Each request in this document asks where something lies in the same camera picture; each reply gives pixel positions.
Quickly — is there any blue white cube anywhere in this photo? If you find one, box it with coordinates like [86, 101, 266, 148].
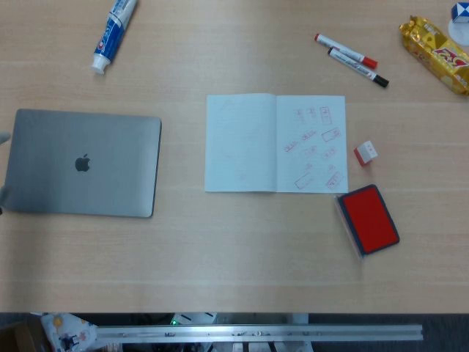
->
[449, 1, 469, 25]

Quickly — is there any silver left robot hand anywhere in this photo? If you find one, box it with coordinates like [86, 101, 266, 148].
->
[0, 131, 12, 217]

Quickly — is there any red ink pad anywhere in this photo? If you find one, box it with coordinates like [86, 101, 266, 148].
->
[333, 183, 401, 260]

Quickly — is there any black cap whiteboard marker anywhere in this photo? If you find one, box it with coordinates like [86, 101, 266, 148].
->
[327, 46, 390, 89]

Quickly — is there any open white lined notebook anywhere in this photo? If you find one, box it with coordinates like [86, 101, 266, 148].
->
[204, 93, 349, 194]

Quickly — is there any aluminium rail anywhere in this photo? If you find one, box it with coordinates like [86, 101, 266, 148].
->
[95, 324, 424, 345]

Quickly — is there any printed white plastic bag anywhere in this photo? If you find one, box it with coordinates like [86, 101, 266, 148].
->
[40, 312, 99, 352]

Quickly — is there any grey closed laptop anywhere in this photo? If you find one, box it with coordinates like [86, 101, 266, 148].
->
[1, 108, 163, 219]

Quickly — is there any small red white stamp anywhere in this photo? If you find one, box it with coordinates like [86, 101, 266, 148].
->
[353, 139, 379, 168]

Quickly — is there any white round disc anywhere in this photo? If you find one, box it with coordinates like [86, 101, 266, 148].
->
[447, 20, 469, 47]

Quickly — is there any red cap whiteboard marker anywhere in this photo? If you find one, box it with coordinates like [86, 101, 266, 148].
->
[314, 33, 379, 70]

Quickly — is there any brown cardboard box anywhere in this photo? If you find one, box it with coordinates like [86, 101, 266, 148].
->
[0, 319, 43, 352]

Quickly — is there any blue white toothpaste tube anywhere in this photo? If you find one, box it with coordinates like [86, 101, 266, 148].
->
[90, 0, 139, 76]

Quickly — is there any gold snack packet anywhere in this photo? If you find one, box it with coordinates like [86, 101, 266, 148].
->
[398, 15, 469, 97]

